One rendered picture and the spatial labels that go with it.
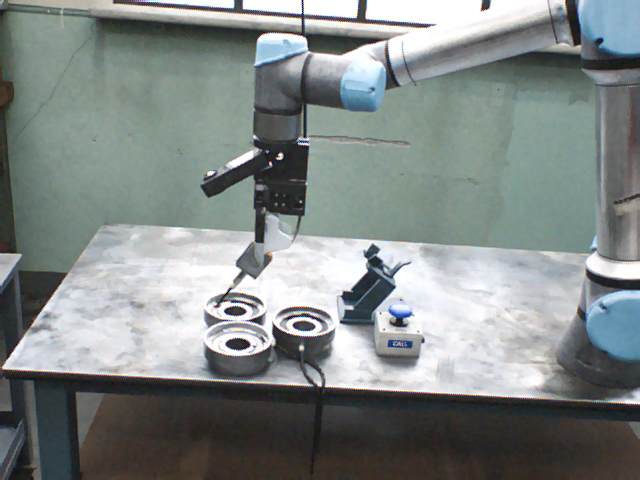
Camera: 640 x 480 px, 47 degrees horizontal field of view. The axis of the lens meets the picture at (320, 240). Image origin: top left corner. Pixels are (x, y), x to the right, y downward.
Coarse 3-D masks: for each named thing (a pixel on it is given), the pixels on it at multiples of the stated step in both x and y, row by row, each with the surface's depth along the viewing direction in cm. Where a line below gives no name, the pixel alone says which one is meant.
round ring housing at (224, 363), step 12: (216, 324) 118; (228, 324) 119; (240, 324) 119; (252, 324) 119; (204, 336) 114; (216, 336) 117; (228, 336) 117; (240, 336) 117; (264, 336) 118; (204, 348) 113; (228, 348) 117; (240, 348) 118; (252, 348) 114; (264, 348) 112; (216, 360) 111; (228, 360) 110; (240, 360) 110; (252, 360) 111; (264, 360) 113; (228, 372) 112; (240, 372) 112; (252, 372) 113
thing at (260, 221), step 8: (256, 208) 114; (264, 208) 115; (256, 216) 114; (264, 216) 115; (256, 224) 115; (264, 224) 116; (256, 232) 116; (264, 232) 117; (256, 240) 117; (264, 240) 117
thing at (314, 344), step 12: (276, 312) 123; (288, 312) 126; (300, 312) 126; (312, 312) 126; (324, 312) 125; (276, 324) 119; (288, 324) 122; (300, 324) 124; (312, 324) 124; (276, 336) 119; (288, 336) 117; (300, 336) 117; (312, 336) 117; (324, 336) 118; (288, 348) 119; (312, 348) 118; (324, 348) 120
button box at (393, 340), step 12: (384, 312) 125; (384, 324) 121; (396, 324) 121; (408, 324) 122; (384, 336) 119; (396, 336) 119; (408, 336) 119; (420, 336) 119; (384, 348) 120; (396, 348) 120; (408, 348) 120; (420, 348) 120
